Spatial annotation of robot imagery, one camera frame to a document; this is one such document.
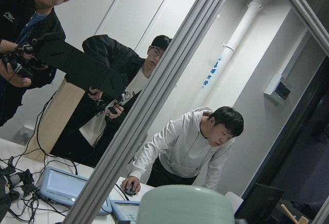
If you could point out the green plastic cup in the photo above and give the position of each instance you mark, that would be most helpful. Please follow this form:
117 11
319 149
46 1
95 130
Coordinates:
184 204

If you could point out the person in white hoodie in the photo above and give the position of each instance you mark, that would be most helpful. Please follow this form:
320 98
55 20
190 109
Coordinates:
178 152

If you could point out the person in white shirt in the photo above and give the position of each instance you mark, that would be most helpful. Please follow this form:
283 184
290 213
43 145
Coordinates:
100 112

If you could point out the black computer mouse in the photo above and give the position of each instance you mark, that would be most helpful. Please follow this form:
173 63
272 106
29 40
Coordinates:
130 191

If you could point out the blue teach pendant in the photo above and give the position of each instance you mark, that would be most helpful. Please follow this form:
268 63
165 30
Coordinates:
125 211
61 187

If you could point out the black handheld controller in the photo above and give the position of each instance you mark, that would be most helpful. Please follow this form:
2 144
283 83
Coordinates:
23 61

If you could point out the person in black jacket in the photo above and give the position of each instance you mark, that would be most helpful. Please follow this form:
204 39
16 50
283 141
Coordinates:
22 21

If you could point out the aluminium frame post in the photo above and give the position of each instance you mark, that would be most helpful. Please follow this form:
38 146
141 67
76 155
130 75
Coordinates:
146 108

